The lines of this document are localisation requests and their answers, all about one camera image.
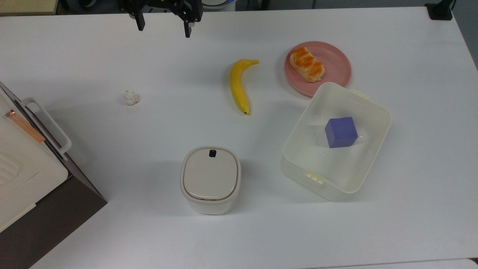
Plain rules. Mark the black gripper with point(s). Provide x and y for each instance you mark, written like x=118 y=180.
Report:
x=164 y=5

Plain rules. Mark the orange glazed bread loaf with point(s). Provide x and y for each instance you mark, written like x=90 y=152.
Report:
x=307 y=64

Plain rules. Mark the pink plate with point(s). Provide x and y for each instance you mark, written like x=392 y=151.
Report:
x=336 y=71

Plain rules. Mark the small white garlic bulb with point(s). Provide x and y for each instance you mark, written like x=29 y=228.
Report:
x=130 y=98

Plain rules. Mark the yellow banana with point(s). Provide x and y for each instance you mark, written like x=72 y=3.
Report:
x=238 y=87

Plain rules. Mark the beige side table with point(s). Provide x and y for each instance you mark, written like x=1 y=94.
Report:
x=26 y=6

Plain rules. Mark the white lidded trash bin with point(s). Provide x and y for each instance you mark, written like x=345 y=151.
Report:
x=210 y=179

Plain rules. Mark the orange strip tag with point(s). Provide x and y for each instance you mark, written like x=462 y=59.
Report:
x=25 y=127

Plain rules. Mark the translucent white plastic box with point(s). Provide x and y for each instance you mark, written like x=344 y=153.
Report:
x=310 y=157

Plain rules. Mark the purple cube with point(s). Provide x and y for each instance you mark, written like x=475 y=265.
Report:
x=340 y=132

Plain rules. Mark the dark brown drawer cabinet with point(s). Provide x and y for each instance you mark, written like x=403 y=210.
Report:
x=56 y=220

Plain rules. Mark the black clamp mount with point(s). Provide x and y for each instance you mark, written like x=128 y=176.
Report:
x=440 y=10

